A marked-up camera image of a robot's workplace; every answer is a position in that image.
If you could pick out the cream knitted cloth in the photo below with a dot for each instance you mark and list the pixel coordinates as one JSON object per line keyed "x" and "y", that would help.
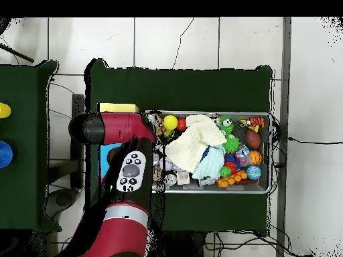
{"x": 193, "y": 147}

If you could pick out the crushed clear plastic bottle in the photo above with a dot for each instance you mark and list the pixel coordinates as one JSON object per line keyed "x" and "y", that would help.
{"x": 242, "y": 155}

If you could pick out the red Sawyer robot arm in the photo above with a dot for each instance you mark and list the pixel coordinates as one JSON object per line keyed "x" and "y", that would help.
{"x": 120, "y": 128}

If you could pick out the wooden box with three holes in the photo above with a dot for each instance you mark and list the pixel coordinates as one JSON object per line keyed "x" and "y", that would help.
{"x": 118, "y": 108}

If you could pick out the shallow mesh bin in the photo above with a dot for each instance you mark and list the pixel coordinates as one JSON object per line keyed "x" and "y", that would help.
{"x": 241, "y": 188}

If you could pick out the yellow tennis ball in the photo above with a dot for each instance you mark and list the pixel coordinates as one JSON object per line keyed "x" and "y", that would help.
{"x": 170, "y": 122}

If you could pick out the white baseball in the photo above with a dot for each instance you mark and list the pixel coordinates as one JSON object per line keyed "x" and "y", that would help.
{"x": 167, "y": 163}

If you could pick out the printed drink can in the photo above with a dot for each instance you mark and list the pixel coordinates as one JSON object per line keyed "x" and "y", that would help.
{"x": 157, "y": 123}

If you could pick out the light blue knitted cloth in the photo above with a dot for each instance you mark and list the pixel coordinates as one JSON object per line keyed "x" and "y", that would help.
{"x": 211, "y": 164}

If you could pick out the dark green tablecloth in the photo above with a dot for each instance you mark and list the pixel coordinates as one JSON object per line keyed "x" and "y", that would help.
{"x": 21, "y": 187}
{"x": 187, "y": 91}

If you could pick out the brown mini football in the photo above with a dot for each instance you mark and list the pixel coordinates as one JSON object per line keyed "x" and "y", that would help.
{"x": 252, "y": 139}

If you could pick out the orange mini basketball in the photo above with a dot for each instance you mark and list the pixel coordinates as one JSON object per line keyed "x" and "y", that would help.
{"x": 254, "y": 157}

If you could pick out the blue green globe ball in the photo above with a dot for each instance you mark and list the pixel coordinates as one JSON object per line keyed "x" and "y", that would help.
{"x": 253, "y": 172}

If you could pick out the black upright panel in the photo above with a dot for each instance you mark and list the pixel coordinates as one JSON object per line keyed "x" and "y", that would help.
{"x": 78, "y": 104}

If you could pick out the grey stand base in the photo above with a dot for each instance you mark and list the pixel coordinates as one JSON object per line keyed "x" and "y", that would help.
{"x": 57, "y": 199}

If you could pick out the blue plastic cup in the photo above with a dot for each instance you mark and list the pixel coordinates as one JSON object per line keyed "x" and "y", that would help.
{"x": 5, "y": 154}

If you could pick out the yellow plastic cup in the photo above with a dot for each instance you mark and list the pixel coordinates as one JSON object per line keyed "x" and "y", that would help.
{"x": 4, "y": 110}

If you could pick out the dark thin rod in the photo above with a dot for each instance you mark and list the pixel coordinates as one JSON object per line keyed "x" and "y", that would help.
{"x": 18, "y": 54}

